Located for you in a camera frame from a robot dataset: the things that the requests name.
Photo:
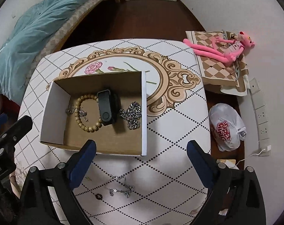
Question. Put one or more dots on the small wooden box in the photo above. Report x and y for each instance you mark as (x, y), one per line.
(231, 163)

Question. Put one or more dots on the bed with patterned mattress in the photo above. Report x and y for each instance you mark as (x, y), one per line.
(58, 39)

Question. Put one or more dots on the teal blanket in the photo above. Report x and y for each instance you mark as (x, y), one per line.
(29, 36)

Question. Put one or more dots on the patterned white tablecloth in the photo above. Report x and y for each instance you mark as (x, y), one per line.
(159, 188)

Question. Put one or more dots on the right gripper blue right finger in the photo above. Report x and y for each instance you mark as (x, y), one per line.
(205, 166)

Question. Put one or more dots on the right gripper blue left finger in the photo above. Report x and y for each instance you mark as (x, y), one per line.
(79, 163)

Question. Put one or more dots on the white power strip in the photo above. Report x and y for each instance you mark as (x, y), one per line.
(261, 117)

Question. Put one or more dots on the pink panther plush toy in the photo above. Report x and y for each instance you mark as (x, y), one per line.
(224, 50)

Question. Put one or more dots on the white plastic bag red print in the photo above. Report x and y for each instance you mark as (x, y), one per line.
(227, 127)

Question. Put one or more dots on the white cardboard box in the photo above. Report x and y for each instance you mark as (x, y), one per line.
(71, 114)

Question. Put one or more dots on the black fitness band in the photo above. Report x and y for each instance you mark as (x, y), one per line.
(109, 106)

